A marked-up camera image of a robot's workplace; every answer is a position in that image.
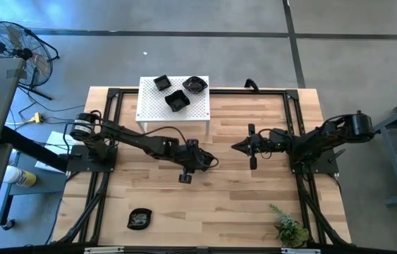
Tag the black curved bracket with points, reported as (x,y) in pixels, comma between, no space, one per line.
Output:
(251,84)

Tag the white bottle with yellow label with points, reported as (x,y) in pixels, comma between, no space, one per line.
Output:
(25,180)

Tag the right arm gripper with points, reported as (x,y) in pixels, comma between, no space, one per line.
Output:
(268,143)

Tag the green artificial plant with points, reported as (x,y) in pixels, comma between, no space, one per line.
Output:
(290,231)

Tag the yellow power plug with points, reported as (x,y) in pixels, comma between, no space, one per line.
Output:
(37,117)

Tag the black aluminium table frame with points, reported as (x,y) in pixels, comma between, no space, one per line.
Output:
(254,92)

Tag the grey side table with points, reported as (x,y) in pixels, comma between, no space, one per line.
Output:
(39,183)

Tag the white perforated metal shelf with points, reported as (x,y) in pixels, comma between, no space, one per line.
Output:
(156,109)

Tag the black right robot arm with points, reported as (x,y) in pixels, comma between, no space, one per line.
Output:
(325,135)

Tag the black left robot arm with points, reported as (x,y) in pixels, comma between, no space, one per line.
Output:
(138,139)

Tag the blue-grey metal cart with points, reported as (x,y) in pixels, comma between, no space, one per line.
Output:
(393,162)

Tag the black desk support beam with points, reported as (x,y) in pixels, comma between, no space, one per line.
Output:
(32,150)

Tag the black floor fan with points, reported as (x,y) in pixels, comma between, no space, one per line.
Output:
(25,54)

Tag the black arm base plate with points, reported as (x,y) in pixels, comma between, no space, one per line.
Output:
(325,166)
(78,164)

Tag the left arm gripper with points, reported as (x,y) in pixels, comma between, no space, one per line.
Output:
(192,158)

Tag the black caster wheel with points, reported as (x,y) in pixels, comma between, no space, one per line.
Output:
(8,224)

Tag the white bracket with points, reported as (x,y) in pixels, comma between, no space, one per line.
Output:
(103,250)
(300,251)

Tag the white paper sheet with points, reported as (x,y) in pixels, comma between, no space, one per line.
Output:
(55,138)

